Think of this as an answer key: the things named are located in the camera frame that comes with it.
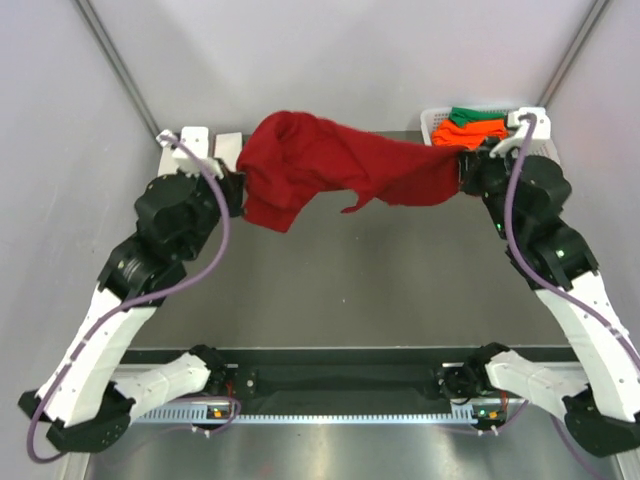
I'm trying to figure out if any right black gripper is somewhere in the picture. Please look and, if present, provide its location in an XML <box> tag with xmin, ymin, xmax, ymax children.
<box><xmin>456</xmin><ymin>136</ymin><xmax>526</xmax><ymax>240</ymax></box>

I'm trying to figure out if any dark red t shirt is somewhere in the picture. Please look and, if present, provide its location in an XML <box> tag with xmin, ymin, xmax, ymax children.
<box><xmin>237</xmin><ymin>111</ymin><xmax>462</xmax><ymax>233</ymax></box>

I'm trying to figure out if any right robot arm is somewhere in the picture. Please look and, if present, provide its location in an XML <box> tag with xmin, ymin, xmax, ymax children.
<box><xmin>439</xmin><ymin>149</ymin><xmax>639</xmax><ymax>457</ymax></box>

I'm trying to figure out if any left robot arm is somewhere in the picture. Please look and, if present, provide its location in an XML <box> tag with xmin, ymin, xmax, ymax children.
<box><xmin>18</xmin><ymin>171</ymin><xmax>244</xmax><ymax>463</ymax></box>

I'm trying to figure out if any folded white t shirt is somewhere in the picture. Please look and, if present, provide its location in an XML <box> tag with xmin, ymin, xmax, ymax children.
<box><xmin>213</xmin><ymin>132</ymin><xmax>243</xmax><ymax>171</ymax></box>

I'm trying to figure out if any orange t shirt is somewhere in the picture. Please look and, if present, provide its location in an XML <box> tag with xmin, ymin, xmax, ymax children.
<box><xmin>431</xmin><ymin>119</ymin><xmax>509</xmax><ymax>150</ymax></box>

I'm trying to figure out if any green t shirt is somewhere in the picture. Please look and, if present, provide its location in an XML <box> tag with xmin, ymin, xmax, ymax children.
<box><xmin>448</xmin><ymin>107</ymin><xmax>505</xmax><ymax>128</ymax></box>

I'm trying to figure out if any white plastic basket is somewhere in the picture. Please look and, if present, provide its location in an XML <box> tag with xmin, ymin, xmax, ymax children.
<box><xmin>420</xmin><ymin>106</ymin><xmax>551</xmax><ymax>156</ymax></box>

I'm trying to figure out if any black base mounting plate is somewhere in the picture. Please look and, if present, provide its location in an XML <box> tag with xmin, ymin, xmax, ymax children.
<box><xmin>199</xmin><ymin>347</ymin><xmax>475</xmax><ymax>414</ymax></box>

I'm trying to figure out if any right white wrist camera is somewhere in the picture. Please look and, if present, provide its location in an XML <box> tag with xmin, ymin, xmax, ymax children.
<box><xmin>489</xmin><ymin>107</ymin><xmax>551</xmax><ymax>158</ymax></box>

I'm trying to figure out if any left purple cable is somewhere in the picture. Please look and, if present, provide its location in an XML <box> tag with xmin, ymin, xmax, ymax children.
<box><xmin>25</xmin><ymin>137</ymin><xmax>242</xmax><ymax>464</ymax></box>

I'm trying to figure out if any aluminium frame rail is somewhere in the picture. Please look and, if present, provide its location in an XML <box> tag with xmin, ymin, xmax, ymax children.
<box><xmin>78</xmin><ymin>361</ymin><xmax>627</xmax><ymax>407</ymax></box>

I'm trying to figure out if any grey slotted cable duct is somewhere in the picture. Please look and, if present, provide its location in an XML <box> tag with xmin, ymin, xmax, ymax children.
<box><xmin>132</xmin><ymin>401</ymin><xmax>504</xmax><ymax>425</ymax></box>

